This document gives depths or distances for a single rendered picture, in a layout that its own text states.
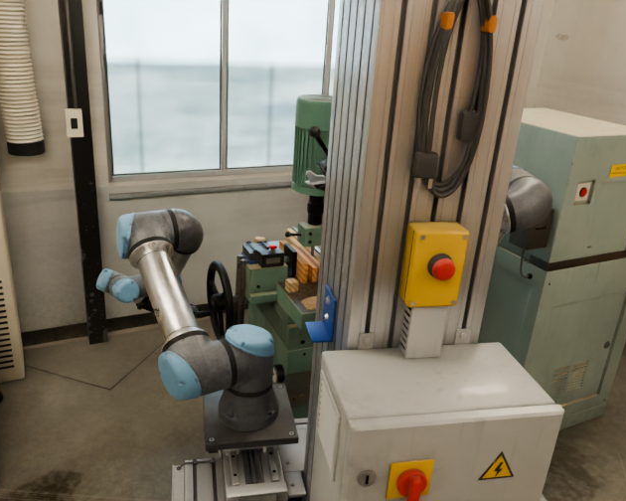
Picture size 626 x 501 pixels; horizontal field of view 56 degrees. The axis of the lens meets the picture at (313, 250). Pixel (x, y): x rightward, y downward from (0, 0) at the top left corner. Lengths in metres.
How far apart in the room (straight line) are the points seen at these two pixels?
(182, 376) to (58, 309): 2.14
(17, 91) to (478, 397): 2.39
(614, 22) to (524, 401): 3.36
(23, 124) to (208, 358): 1.81
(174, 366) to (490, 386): 0.68
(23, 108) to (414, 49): 2.24
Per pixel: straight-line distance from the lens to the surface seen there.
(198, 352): 1.37
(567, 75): 4.32
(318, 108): 1.89
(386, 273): 0.99
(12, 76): 2.89
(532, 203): 1.46
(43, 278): 3.35
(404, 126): 0.92
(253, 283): 1.99
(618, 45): 4.11
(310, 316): 1.84
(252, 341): 1.39
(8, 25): 2.88
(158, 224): 1.59
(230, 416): 1.51
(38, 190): 3.19
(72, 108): 3.02
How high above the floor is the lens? 1.77
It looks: 22 degrees down
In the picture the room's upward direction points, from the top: 4 degrees clockwise
